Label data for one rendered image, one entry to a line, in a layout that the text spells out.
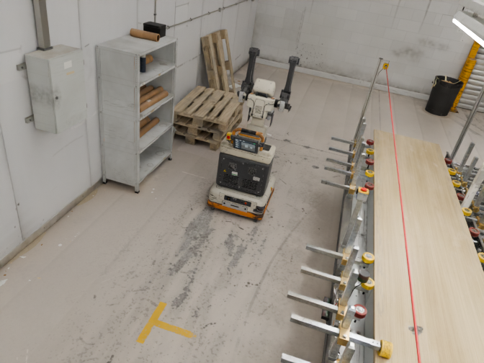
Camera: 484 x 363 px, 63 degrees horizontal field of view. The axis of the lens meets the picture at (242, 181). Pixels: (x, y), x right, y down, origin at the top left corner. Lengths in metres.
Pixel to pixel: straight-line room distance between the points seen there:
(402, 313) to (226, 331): 1.37
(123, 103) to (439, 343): 3.32
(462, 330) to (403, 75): 7.90
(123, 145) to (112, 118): 0.31
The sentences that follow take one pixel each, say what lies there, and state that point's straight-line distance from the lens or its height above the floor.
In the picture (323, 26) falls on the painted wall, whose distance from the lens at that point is 9.84.
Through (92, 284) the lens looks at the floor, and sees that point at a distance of 3.62.
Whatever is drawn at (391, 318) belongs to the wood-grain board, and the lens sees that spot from 2.52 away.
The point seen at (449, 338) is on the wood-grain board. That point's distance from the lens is 2.61.
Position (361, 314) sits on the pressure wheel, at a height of 0.91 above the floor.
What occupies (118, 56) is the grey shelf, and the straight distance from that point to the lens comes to 4.06.
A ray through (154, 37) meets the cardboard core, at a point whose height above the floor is 1.60.
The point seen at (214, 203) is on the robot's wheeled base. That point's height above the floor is 0.12.
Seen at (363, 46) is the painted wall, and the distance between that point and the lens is 9.86.
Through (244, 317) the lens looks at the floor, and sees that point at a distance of 3.40.
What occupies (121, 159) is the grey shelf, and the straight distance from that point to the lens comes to 4.49.
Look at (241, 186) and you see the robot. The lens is 4.20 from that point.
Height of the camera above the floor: 2.61
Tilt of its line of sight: 32 degrees down
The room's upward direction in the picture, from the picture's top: 9 degrees clockwise
